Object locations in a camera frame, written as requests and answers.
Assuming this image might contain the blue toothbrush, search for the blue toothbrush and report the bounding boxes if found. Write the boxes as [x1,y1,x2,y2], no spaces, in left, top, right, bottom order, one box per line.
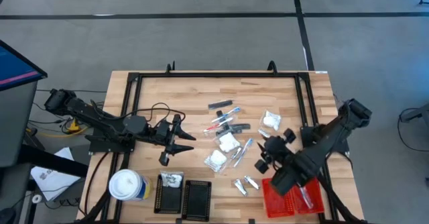
[210,106,242,124]

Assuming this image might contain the red slotted plastic basket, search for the red slotted plastic basket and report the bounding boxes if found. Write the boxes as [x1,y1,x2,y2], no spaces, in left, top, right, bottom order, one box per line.
[290,176,326,215]
[261,177,296,219]

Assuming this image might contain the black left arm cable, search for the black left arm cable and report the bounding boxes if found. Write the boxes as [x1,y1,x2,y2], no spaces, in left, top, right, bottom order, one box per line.
[89,101,187,131]

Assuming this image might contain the red toothbrush in clear bag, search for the red toothbrush in clear bag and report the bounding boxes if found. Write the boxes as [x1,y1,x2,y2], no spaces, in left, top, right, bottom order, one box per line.
[202,117,235,133]

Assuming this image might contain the black slotted plastic basket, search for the black slotted plastic basket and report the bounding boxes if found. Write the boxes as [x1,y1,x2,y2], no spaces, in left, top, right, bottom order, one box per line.
[153,173,185,215]
[181,179,213,223]

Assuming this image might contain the grey stand leg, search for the grey stand leg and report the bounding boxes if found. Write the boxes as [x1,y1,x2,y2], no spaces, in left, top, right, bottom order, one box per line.
[398,102,429,124]

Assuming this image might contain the black desk beam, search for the black desk beam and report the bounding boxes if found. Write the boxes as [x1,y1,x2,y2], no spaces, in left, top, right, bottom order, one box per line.
[16,143,90,178]

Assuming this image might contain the cotton swabs in clear bag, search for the cotton swabs in clear bag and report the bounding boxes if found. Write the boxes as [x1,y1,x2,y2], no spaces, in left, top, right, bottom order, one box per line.
[202,149,229,174]

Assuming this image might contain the yellow cable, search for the yellow cable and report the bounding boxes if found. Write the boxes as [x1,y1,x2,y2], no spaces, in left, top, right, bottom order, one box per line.
[36,118,88,139]

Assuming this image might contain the blue screen monitor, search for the blue screen monitor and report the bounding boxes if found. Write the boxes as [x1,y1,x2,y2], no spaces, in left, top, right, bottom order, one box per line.
[0,38,48,168]

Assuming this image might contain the cotton balls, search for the cotton balls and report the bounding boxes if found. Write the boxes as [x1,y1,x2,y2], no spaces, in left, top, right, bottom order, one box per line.
[160,170,185,189]
[215,131,241,154]
[259,109,282,132]

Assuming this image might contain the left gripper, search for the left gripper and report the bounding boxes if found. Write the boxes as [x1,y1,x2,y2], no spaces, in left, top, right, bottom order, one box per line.
[154,113,197,167]

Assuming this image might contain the black table frame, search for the black table frame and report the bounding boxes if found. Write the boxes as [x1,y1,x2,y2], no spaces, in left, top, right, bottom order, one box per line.
[75,61,366,224]

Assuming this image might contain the white printed papers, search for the white printed papers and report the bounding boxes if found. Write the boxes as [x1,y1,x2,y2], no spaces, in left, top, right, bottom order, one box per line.
[29,146,83,202]

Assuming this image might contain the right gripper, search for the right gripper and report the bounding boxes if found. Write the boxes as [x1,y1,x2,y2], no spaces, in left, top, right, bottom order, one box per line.
[253,127,298,175]

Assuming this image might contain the white blue-striped toothbrush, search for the white blue-striped toothbrush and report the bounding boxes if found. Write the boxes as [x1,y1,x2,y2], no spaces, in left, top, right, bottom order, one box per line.
[233,137,255,169]

